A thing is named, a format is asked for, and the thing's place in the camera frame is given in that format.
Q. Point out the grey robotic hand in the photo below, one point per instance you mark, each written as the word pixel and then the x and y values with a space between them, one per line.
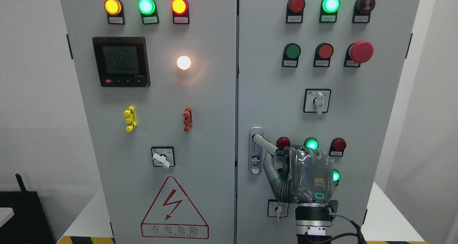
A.
pixel 311 177

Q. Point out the silver door swing handle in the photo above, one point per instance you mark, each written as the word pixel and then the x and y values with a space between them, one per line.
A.
pixel 256 145

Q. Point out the right grey cabinet door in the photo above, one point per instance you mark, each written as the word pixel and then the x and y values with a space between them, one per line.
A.
pixel 272 97

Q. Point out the grey cabinet door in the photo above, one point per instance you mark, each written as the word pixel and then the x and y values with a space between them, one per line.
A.
pixel 272 97
pixel 204 156

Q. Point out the left grey cabinet door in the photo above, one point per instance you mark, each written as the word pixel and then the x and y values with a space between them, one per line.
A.
pixel 204 156

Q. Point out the green lit button lower right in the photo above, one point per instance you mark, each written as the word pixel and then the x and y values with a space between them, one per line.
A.
pixel 336 176

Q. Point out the green push button lower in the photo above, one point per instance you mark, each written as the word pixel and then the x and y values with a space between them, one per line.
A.
pixel 283 175

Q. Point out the green push button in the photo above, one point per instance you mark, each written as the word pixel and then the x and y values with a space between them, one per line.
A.
pixel 283 175
pixel 291 55

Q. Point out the green indicator light middle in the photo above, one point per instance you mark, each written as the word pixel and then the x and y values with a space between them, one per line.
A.
pixel 311 143

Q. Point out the green indicator light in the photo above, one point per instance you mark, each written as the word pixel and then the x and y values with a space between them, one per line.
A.
pixel 311 143
pixel 148 11
pixel 329 10

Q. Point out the dark red indicator light right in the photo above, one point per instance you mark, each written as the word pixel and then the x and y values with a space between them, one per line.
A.
pixel 337 147

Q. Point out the dark red indicator light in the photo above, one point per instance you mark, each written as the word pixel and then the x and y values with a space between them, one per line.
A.
pixel 283 143
pixel 337 147

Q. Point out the dark red indicator light left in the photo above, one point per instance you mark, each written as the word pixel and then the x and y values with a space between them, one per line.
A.
pixel 283 143

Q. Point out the red push button upper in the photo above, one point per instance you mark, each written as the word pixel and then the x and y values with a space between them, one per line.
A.
pixel 323 54

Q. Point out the green push button upper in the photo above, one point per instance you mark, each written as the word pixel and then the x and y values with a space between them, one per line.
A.
pixel 291 55

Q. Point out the red emergency stop button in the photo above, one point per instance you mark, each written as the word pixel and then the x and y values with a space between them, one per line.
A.
pixel 358 53

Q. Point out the red terminal clip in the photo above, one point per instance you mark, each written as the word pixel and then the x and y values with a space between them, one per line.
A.
pixel 188 119

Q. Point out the red electric hazard warning sticker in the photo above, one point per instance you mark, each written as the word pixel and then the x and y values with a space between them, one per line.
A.
pixel 173 215

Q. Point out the red indicator light top right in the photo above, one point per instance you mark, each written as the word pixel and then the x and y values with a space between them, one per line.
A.
pixel 295 11

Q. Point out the white glowing lamp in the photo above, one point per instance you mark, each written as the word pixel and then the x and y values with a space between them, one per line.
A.
pixel 183 62

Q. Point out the green indicator light top right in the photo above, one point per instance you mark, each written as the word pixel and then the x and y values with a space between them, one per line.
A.
pixel 329 10

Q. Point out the yellow terminal clip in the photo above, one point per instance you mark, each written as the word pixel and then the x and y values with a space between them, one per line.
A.
pixel 130 119

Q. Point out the red indicator light top left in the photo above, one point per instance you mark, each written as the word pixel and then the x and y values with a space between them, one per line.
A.
pixel 180 10

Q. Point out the black digital power meter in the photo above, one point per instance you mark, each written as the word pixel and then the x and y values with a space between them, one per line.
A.
pixel 122 61

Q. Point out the green indicator light top left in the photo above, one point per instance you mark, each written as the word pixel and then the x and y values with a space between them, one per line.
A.
pixel 148 11

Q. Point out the yellow indicator light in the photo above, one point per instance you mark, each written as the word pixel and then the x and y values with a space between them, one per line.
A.
pixel 115 12

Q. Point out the black box with antenna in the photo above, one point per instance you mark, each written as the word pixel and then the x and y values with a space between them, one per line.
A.
pixel 28 224

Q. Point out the black rotary selector switch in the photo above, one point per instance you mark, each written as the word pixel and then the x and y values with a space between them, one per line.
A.
pixel 333 205

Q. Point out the small white selector switch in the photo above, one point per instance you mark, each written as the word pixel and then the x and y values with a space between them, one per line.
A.
pixel 277 209

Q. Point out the right door upper selector switch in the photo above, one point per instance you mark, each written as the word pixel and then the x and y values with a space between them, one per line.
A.
pixel 316 100

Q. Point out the left door white selector switch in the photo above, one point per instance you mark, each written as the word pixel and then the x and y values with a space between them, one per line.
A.
pixel 163 156

